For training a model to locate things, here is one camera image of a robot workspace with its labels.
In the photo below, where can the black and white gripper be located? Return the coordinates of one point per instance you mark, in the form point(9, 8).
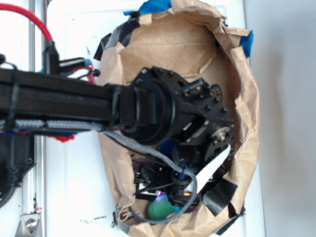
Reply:
point(191, 169)

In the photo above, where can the green ball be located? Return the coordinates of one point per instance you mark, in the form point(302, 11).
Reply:
point(160, 210)

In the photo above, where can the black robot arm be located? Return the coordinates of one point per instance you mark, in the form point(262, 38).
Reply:
point(180, 124)

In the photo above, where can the blue plastic bottle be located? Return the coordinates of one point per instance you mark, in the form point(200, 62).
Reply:
point(167, 147)

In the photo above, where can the brown rock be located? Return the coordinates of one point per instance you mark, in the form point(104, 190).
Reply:
point(217, 91)

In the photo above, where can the brown paper bag bin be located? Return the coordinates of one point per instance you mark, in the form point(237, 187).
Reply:
point(190, 38)

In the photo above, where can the blue painter tape strip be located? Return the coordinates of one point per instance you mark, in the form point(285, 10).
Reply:
point(246, 42)

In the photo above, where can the aluminium frame rail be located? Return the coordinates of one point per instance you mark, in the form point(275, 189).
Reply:
point(33, 184)

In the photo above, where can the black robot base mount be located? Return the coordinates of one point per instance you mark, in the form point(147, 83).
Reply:
point(17, 157)

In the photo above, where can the metal corner bracket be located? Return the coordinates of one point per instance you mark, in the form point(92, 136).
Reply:
point(30, 225)

